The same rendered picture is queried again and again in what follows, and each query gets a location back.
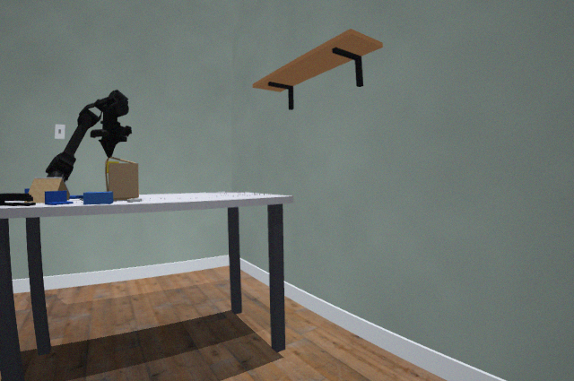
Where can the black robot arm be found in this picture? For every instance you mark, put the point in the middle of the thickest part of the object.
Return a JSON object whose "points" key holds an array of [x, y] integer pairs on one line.
{"points": [[117, 107]]}

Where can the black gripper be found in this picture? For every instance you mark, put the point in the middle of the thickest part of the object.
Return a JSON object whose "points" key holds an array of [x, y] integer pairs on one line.
{"points": [[106, 141]]}

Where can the blue rectangular box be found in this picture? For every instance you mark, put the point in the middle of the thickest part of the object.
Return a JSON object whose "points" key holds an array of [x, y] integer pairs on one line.
{"points": [[98, 198]]}

